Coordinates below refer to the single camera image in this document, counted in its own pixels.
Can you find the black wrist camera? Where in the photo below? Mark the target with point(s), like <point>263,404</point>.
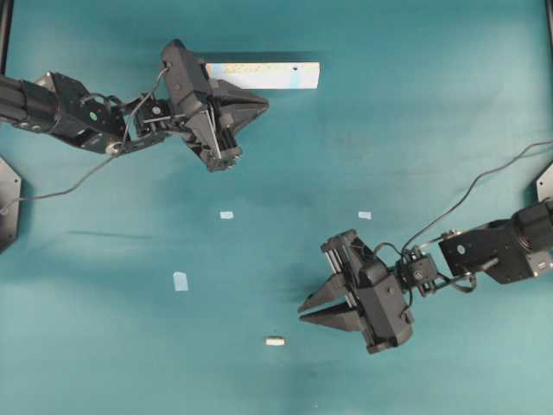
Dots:
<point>186,79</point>
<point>387,322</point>

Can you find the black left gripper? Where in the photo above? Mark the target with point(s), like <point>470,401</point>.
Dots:
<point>210,133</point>

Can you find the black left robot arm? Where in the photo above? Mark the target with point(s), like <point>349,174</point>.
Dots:
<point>63,108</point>

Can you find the black left frame post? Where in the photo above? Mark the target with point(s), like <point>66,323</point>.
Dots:
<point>6,17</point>

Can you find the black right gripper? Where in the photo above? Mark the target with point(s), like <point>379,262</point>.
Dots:
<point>335,303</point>

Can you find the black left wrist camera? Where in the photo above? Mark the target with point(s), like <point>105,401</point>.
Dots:
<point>186,79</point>

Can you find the blue tape mark left-centre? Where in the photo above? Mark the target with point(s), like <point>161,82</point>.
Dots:
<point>226,215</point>

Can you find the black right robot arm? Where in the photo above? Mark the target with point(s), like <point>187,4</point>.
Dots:
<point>508,251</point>

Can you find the black frame post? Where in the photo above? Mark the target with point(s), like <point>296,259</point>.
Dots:
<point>548,8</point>
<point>6,17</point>

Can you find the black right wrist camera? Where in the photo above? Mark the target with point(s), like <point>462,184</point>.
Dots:
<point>387,322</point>

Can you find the small white wooden rod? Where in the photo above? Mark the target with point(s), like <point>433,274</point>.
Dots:
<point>275,341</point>

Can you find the white wooden board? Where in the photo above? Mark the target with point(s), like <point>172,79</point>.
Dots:
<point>268,75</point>

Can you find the blue tape mark lower-left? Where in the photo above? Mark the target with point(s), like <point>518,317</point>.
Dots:
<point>180,281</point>

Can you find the black right frame post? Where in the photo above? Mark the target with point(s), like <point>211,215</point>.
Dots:
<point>548,8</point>

